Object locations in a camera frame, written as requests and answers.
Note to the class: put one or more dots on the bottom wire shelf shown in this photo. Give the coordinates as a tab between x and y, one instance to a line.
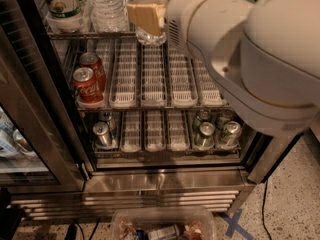
117	153

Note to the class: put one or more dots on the red cola can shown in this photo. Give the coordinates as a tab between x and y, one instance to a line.
87	85
94	62

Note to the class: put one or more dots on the rear red cola can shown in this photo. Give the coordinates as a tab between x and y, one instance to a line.
94	62

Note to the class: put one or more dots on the glass fridge door left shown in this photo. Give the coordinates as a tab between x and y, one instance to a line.
41	149

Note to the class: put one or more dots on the front red cola can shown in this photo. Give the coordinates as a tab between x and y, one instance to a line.
87	85

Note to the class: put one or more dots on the rear blue silver can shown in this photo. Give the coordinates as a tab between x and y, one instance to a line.
109	119

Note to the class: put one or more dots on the green can bottom rear left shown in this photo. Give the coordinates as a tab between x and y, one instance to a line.
203	115

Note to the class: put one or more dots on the black plug on floor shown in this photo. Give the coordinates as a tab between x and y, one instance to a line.
71	232

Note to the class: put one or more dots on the front silver energy drink can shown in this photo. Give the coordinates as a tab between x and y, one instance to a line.
101	130

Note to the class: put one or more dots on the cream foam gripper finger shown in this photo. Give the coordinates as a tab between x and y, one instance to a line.
147	16

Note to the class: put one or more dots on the green can bottom rear right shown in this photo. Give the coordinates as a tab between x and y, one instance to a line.
223	117

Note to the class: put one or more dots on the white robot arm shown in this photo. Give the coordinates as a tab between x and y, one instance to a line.
264	57

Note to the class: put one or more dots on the green white soda bottle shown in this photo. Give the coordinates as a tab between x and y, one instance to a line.
62	0

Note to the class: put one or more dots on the clear plastic bin on floor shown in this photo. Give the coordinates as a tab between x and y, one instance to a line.
161	223

